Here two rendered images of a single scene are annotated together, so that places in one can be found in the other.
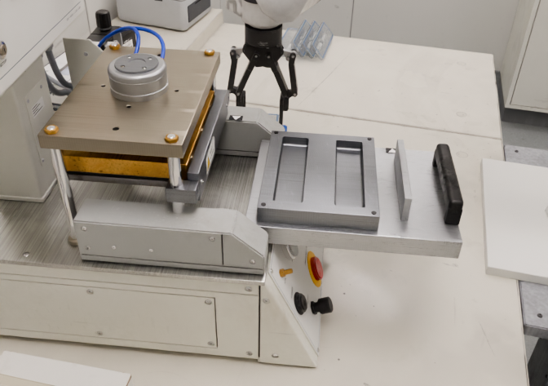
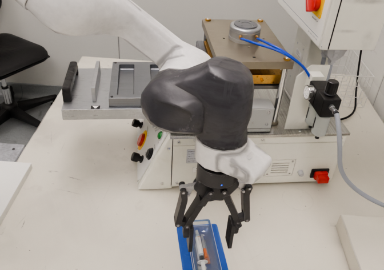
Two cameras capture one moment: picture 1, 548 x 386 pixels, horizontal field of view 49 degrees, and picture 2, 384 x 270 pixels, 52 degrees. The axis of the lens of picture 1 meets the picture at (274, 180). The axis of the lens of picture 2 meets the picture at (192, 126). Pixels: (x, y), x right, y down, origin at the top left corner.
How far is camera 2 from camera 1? 1.66 m
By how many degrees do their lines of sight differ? 108
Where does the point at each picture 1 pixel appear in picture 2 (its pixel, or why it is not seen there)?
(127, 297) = not seen: hidden behind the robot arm
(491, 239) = (17, 181)
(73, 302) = not seen: hidden behind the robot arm
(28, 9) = not seen: outside the picture
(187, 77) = (224, 44)
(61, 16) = (307, 23)
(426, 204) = (84, 80)
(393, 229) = (105, 70)
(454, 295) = (59, 154)
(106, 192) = (258, 96)
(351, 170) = (124, 88)
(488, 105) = not seen: outside the picture
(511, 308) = (27, 151)
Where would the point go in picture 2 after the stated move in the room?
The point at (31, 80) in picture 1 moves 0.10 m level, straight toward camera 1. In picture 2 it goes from (302, 39) to (275, 26)
